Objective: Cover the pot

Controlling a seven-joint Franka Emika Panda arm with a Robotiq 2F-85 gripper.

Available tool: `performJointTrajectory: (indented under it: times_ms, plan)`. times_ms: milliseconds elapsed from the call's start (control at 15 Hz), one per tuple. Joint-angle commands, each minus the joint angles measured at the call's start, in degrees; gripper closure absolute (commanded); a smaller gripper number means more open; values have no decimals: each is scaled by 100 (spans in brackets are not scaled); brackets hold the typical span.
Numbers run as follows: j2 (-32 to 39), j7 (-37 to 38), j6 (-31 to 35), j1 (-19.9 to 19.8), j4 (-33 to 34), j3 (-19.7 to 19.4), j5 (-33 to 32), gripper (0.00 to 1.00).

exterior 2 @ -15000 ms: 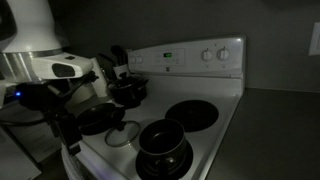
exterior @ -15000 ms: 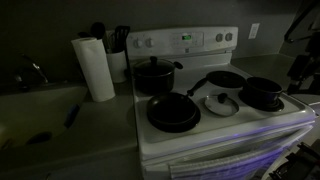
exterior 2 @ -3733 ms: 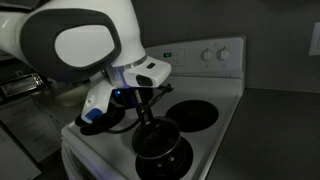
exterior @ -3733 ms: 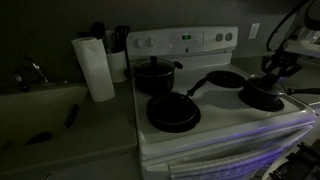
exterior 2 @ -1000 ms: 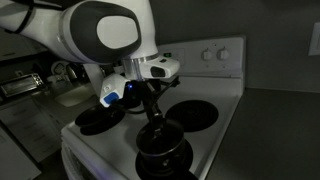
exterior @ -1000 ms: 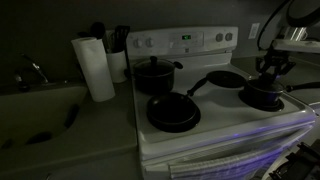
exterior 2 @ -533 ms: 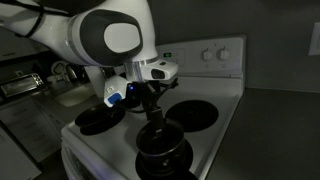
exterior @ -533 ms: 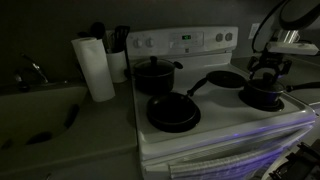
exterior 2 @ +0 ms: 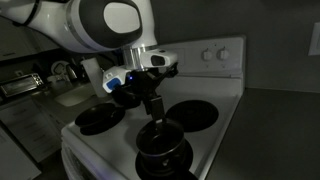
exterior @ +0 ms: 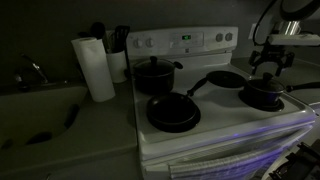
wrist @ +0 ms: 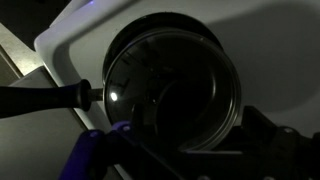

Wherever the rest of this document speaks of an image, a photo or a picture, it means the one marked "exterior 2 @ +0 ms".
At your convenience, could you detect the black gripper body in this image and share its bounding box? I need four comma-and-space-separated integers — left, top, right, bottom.
124, 64, 179, 101

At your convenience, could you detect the large black pot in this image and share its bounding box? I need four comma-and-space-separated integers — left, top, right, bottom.
110, 84, 144, 110

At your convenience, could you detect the white electric stove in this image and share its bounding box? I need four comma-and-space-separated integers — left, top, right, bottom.
60, 34, 248, 180

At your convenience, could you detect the small black saucepan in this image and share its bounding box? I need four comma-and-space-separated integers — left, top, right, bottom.
135, 118, 186, 168

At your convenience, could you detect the black frying pan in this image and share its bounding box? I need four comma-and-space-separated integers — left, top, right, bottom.
74, 102, 127, 129

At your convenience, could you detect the white paper towel roll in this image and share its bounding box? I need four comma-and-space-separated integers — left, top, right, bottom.
81, 57, 105, 98

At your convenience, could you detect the white stove knob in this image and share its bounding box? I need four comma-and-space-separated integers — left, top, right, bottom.
216, 47, 231, 61
201, 48, 214, 62

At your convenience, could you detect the white kitchen sink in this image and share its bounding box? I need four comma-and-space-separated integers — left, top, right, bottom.
54, 82, 101, 108

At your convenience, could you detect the round white appliance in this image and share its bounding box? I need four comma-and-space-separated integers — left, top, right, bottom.
50, 59, 70, 78

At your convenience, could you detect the white lower cabinet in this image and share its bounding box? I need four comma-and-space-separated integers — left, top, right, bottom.
0, 96, 68, 164

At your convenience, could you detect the white cabinet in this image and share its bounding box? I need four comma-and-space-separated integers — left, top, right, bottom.
0, 96, 68, 164
0, 16, 61, 63

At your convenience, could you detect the silver toaster oven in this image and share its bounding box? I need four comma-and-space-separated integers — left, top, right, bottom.
0, 72, 45, 98

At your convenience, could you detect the white upper cabinet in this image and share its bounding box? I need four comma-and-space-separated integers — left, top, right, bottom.
0, 16, 61, 63

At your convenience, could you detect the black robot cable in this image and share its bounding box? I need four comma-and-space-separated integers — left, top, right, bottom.
13, 0, 42, 27

